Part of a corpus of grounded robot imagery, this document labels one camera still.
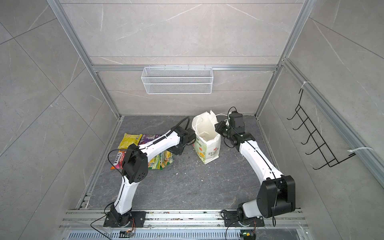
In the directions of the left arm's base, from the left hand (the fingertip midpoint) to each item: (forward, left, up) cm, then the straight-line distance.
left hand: (173, 147), depth 90 cm
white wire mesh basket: (+41, -3, +21) cm, 46 cm away
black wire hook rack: (-4, -69, +23) cm, 73 cm away
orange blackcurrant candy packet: (-4, +34, -7) cm, 35 cm away
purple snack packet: (+12, +20, -6) cm, 24 cm away
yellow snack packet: (+11, +32, -6) cm, 34 cm away
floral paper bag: (-7, -20, +15) cm, 26 cm away
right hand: (+6, -25, +14) cm, 30 cm away
